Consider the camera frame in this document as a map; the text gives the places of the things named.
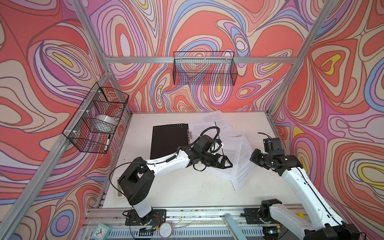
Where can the black wire basket left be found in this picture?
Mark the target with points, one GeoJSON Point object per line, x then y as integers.
{"type": "Point", "coordinates": [80, 130]}

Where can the green alarm clock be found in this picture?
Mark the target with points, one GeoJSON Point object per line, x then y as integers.
{"type": "Point", "coordinates": [101, 232]}

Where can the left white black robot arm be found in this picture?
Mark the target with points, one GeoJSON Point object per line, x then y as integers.
{"type": "Point", "coordinates": [137, 179]}

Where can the pink white calculator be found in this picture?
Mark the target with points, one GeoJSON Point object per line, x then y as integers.
{"type": "Point", "coordinates": [119, 193]}

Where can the black wire basket back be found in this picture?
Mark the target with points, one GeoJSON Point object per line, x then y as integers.
{"type": "Point", "coordinates": [204, 68]}

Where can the printed paper sheet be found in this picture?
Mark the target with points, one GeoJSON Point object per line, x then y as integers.
{"type": "Point", "coordinates": [218, 119]}
{"type": "Point", "coordinates": [195, 129]}
{"type": "Point", "coordinates": [244, 165]}
{"type": "Point", "coordinates": [231, 149]}

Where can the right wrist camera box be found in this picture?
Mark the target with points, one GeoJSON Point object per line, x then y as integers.
{"type": "Point", "coordinates": [273, 146]}

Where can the black wire basket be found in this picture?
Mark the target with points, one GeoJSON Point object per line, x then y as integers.
{"type": "Point", "coordinates": [80, 130]}
{"type": "Point", "coordinates": [204, 68]}

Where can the orange black file folder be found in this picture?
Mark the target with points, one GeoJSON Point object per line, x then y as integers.
{"type": "Point", "coordinates": [167, 138]}

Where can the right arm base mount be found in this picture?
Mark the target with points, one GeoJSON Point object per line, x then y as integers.
{"type": "Point", "coordinates": [253, 216]}

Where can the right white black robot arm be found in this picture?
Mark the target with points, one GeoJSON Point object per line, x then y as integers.
{"type": "Point", "coordinates": [324, 222]}

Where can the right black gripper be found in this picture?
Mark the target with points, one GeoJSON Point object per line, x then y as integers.
{"type": "Point", "coordinates": [254, 158]}

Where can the grey metal bar front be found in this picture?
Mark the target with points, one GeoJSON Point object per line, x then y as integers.
{"type": "Point", "coordinates": [233, 227]}

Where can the white tape roll in basket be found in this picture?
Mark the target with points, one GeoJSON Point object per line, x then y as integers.
{"type": "Point", "coordinates": [105, 124]}

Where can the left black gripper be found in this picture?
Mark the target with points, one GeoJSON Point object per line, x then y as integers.
{"type": "Point", "coordinates": [221, 163]}

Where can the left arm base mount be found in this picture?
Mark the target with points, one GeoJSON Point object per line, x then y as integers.
{"type": "Point", "coordinates": [153, 218]}

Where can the pink tape roll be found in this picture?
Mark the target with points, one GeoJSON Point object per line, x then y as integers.
{"type": "Point", "coordinates": [166, 230]}

